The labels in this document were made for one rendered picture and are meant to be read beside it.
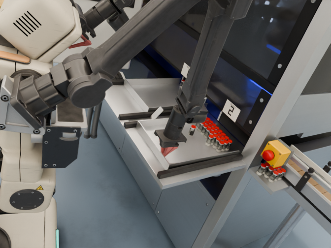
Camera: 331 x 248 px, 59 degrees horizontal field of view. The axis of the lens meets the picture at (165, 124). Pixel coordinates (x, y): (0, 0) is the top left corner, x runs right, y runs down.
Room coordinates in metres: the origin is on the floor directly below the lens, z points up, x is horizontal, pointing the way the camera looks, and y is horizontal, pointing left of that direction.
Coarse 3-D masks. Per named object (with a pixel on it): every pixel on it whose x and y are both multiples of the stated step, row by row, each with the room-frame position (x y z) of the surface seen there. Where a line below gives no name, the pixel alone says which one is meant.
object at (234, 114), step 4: (228, 100) 1.13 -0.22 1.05; (228, 104) 1.12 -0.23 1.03; (232, 104) 1.10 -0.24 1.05; (224, 108) 1.13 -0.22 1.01; (228, 108) 1.11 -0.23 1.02; (232, 108) 1.10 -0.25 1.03; (236, 108) 1.08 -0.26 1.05; (224, 112) 1.12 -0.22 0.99; (232, 112) 1.09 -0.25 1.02; (236, 112) 1.08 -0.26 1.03; (228, 116) 1.10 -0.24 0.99; (232, 116) 1.08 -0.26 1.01; (236, 116) 1.07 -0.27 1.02; (232, 120) 1.08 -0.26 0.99
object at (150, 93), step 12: (132, 84) 1.32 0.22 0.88; (144, 84) 1.36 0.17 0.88; (156, 84) 1.41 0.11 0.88; (168, 84) 1.45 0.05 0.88; (132, 96) 1.21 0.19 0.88; (144, 96) 1.24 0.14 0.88; (156, 96) 1.28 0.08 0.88; (168, 96) 1.32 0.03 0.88; (144, 108) 1.12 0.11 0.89; (156, 108) 1.12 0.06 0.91; (168, 108) 1.16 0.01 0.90
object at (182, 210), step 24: (120, 144) 1.72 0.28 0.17; (312, 144) 1.30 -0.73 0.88; (144, 168) 1.44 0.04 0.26; (144, 192) 1.38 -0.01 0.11; (168, 192) 1.22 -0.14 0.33; (192, 192) 1.11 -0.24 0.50; (264, 192) 1.11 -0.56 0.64; (168, 216) 1.17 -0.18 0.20; (192, 216) 1.06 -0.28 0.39; (240, 216) 1.06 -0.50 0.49; (264, 216) 1.23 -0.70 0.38; (192, 240) 1.01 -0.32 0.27; (216, 240) 1.00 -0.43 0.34; (240, 240) 1.17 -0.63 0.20
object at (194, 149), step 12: (144, 120) 0.99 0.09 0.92; (156, 120) 1.03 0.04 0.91; (144, 132) 0.92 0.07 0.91; (156, 144) 0.90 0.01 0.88; (180, 144) 0.95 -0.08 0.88; (192, 144) 0.98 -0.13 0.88; (204, 144) 1.01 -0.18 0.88; (156, 156) 0.83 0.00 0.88; (168, 156) 0.86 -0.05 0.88; (180, 156) 0.88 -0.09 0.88; (192, 156) 0.90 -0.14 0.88; (204, 156) 0.92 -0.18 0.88; (216, 156) 0.91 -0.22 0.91; (168, 168) 0.77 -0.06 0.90
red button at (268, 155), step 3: (267, 150) 0.90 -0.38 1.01; (264, 153) 0.89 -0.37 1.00; (267, 153) 0.89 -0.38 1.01; (270, 153) 0.89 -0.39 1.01; (264, 156) 0.89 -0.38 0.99; (267, 156) 0.88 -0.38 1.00; (270, 156) 0.88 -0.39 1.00; (273, 156) 0.88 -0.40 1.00; (264, 159) 0.89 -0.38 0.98; (267, 159) 0.88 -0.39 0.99; (270, 159) 0.88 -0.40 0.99
